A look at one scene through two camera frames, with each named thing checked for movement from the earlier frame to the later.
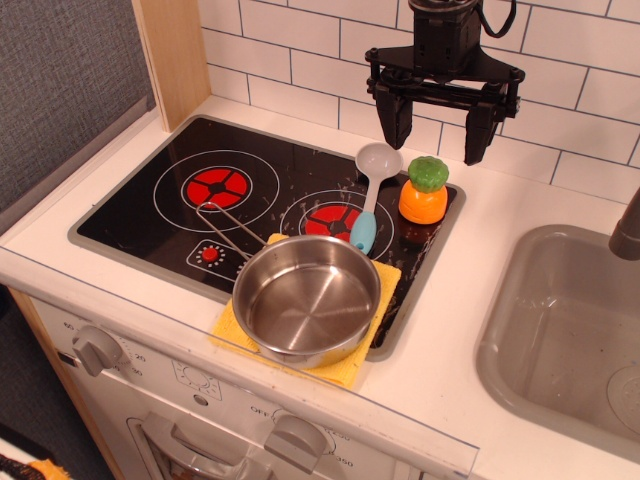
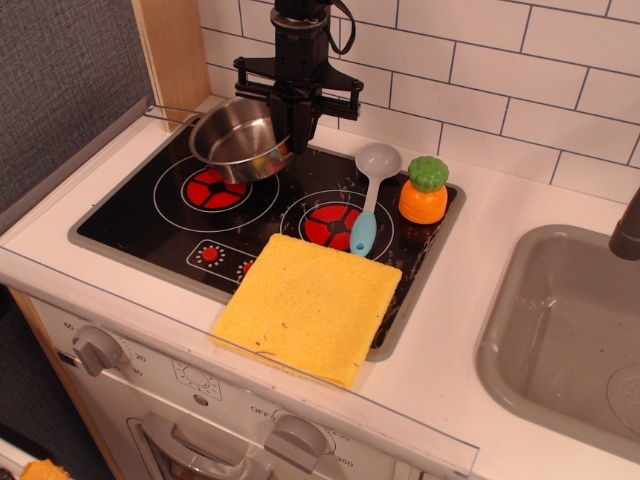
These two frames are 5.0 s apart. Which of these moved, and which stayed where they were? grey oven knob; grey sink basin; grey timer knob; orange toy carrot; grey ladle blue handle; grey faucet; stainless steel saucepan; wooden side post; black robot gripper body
Moved: stainless steel saucepan; black robot gripper body
Stayed: orange toy carrot; grey faucet; grey sink basin; grey timer knob; grey ladle blue handle; wooden side post; grey oven knob
